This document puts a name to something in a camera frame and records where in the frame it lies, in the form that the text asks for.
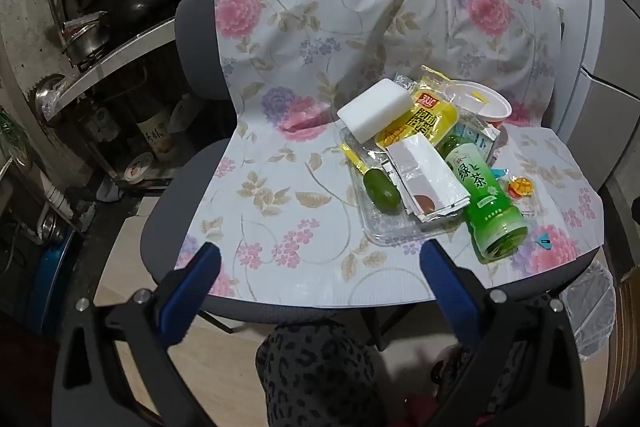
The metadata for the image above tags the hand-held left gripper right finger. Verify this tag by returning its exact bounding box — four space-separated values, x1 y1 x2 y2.
419 239 588 427

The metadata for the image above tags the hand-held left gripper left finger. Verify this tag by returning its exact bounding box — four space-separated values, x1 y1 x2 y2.
50 242 223 427

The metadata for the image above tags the clear plastic tray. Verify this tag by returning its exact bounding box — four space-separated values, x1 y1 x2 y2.
342 127 466 248

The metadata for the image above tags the green tea bottle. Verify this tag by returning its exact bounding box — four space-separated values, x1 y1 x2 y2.
434 133 529 264

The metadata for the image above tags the silver foil wrapper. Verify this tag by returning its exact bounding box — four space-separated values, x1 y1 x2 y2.
386 136 472 224

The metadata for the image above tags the green spoon with yellow handle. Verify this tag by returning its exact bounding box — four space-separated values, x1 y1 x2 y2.
340 144 401 215

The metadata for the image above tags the small orange jelly cup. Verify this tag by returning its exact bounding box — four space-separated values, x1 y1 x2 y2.
507 176 533 198

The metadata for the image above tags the white plastic trash bag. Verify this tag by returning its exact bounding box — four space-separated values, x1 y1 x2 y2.
560 259 617 360

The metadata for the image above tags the blue and white carton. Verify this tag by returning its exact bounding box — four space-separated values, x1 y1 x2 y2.
452 114 501 162

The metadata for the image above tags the yellow snack packet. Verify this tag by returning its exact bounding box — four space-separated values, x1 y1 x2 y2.
375 66 458 148

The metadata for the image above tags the white and orange paper bowl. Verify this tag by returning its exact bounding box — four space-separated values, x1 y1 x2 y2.
447 79 513 130

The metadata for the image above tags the white foam block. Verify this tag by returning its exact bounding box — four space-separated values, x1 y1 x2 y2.
336 78 412 142

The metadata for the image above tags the blue bucket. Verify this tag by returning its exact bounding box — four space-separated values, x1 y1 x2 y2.
27 227 83 338

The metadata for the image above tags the person's leopard print leg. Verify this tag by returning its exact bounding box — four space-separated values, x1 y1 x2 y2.
255 322 388 427

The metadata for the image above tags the white labelled bottle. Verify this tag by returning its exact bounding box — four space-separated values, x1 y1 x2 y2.
135 107 173 162

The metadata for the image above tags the white drain pipe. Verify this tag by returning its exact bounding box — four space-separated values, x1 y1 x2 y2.
42 172 76 228

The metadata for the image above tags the grey office chair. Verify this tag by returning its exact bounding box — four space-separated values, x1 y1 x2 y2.
140 0 606 353

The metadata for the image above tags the steel kitchen counter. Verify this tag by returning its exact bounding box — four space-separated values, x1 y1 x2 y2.
37 17 178 118

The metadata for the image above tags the floral printed cloth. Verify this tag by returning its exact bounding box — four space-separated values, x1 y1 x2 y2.
172 0 603 308

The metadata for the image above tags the metal pot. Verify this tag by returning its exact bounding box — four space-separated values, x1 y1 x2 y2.
61 12 112 65

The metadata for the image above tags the grey cabinet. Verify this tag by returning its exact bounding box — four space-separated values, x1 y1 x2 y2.
550 0 640 188

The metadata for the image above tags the black wok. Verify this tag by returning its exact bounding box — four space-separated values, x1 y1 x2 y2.
120 0 176 25

